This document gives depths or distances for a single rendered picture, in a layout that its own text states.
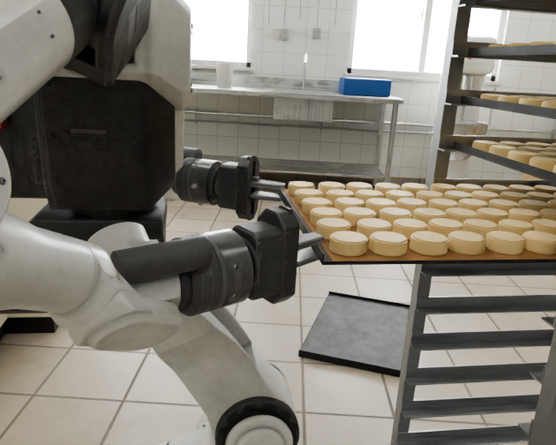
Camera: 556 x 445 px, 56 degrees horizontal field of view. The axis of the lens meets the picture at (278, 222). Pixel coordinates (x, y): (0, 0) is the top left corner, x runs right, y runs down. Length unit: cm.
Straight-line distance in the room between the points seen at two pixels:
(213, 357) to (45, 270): 48
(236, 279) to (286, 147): 458
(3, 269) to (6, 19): 17
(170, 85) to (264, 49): 443
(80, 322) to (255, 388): 47
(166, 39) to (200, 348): 45
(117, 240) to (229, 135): 462
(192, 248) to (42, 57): 21
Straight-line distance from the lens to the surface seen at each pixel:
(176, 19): 68
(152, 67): 65
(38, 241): 42
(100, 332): 48
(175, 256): 51
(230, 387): 89
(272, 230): 61
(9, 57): 42
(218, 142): 517
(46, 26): 46
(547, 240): 81
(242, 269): 57
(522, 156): 98
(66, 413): 188
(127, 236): 55
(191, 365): 87
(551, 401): 86
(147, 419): 181
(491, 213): 91
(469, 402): 142
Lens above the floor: 109
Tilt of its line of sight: 17 degrees down
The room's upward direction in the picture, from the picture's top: 3 degrees clockwise
